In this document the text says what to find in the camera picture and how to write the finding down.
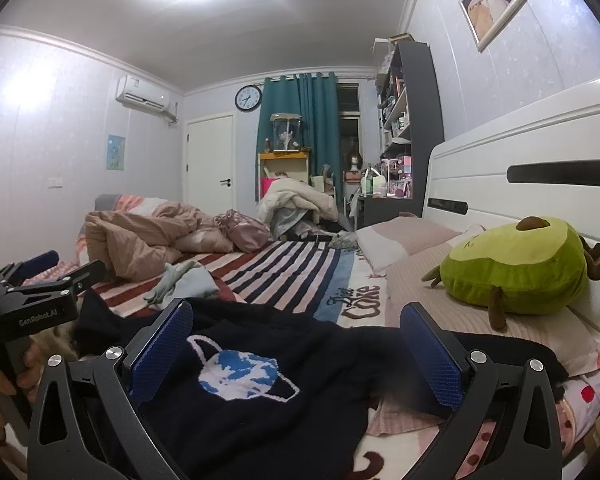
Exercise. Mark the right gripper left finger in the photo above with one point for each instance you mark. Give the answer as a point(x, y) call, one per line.
point(86, 424)

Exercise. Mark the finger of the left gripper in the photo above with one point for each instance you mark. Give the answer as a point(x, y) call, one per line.
point(85, 276)
point(34, 266)

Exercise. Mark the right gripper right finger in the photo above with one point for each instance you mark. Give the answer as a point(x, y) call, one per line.
point(525, 442)

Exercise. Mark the navy knit sweater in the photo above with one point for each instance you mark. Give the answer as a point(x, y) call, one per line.
point(258, 393)

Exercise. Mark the cream clothes pile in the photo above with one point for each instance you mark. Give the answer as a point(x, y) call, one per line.
point(288, 201)

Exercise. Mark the pink crumpled duvet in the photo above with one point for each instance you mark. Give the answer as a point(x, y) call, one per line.
point(136, 247)

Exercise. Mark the pink pillow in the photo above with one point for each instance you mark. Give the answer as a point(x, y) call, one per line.
point(385, 243)
point(562, 332)

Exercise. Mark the light blue garment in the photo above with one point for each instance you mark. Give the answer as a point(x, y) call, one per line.
point(180, 281)

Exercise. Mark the green avocado plush toy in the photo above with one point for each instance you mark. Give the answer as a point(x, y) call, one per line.
point(536, 266)

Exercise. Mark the pink satin bag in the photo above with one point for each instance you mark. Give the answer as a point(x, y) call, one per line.
point(246, 233)

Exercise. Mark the white door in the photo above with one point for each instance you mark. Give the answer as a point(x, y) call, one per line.
point(209, 166)

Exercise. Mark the white air conditioner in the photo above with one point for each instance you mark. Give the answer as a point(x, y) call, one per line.
point(145, 95)

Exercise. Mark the striped bed blanket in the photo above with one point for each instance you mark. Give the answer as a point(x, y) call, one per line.
point(302, 277)

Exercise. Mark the yellow wooden shelf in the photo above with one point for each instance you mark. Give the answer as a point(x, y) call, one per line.
point(274, 165)

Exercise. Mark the glass display case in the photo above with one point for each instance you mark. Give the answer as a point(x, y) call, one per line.
point(286, 132)

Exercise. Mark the white bed headboard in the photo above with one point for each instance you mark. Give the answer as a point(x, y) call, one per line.
point(540, 160)

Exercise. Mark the teal window curtain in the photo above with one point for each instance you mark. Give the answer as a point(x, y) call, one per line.
point(314, 98)

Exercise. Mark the dark tall bookshelf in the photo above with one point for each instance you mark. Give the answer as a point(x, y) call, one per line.
point(411, 126)

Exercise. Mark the blue wall poster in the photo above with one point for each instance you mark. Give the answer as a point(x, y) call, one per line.
point(115, 153)

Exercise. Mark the round wall clock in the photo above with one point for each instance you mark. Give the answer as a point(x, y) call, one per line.
point(248, 98)

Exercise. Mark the framed wall portrait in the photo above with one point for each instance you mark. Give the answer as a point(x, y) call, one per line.
point(492, 2)

